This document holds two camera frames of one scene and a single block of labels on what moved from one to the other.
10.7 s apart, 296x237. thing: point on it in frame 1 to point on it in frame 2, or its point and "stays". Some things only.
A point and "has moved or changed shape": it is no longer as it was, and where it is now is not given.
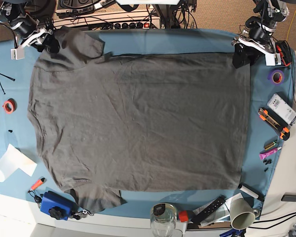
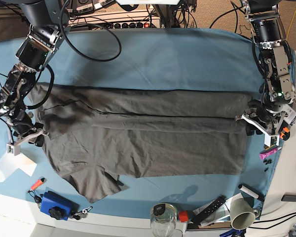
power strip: (136, 25) stays
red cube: (183, 216) stays
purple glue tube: (263, 155) stays
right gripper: (51, 43) to (24, 127)
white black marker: (251, 191) stays
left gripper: (244, 55) to (257, 111)
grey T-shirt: (134, 122) has moved or changed shape
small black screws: (267, 162) stays
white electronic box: (279, 105) stays
